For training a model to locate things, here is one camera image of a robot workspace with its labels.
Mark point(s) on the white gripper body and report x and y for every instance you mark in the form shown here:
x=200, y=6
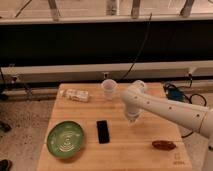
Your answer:
x=132, y=116

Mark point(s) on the black shoe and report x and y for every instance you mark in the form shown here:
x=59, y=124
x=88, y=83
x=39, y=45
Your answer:
x=5, y=165

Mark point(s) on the clear plastic cup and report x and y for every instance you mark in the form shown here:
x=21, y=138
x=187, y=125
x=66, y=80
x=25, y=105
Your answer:
x=108, y=86

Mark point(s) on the black phone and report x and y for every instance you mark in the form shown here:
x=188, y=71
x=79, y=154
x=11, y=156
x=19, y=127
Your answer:
x=103, y=132

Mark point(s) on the white plastic packet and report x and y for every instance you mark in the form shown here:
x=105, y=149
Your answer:
x=75, y=95

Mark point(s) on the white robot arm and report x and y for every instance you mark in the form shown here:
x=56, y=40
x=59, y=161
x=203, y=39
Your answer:
x=197, y=118

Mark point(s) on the brown sausage-like object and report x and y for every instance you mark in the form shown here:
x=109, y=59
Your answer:
x=164, y=145

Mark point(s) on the green round plate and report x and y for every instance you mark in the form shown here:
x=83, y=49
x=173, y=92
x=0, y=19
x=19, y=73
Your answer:
x=65, y=139

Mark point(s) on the blue box on floor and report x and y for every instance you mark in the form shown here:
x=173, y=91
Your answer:
x=175, y=95

